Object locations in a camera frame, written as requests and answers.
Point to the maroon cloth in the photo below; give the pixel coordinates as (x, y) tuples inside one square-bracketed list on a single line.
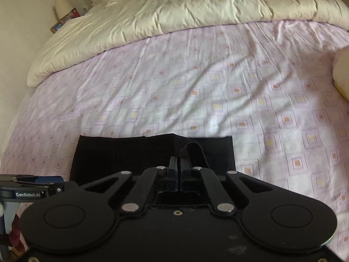
[(17, 234)]

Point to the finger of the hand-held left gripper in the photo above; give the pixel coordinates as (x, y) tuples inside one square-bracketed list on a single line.
[(49, 179)]

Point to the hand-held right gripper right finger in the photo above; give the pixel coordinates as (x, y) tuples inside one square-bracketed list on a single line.
[(184, 174)]

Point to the cream duvet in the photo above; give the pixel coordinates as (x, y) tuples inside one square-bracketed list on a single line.
[(177, 8)]

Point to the pink patterned bed sheet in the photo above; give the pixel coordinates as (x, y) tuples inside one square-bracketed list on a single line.
[(218, 87)]

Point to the black pants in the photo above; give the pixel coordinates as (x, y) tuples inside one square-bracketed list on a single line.
[(122, 155)]

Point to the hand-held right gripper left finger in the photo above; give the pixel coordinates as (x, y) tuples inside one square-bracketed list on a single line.
[(173, 174)]

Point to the wooden nightstand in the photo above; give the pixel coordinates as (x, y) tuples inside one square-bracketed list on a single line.
[(58, 27)]

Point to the grey-blue cloth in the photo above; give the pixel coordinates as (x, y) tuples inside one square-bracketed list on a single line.
[(8, 218)]

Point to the pale yellow pillow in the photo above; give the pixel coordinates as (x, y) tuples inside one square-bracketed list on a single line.
[(342, 73)]

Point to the white table lamp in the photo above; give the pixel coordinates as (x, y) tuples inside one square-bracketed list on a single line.
[(62, 6)]

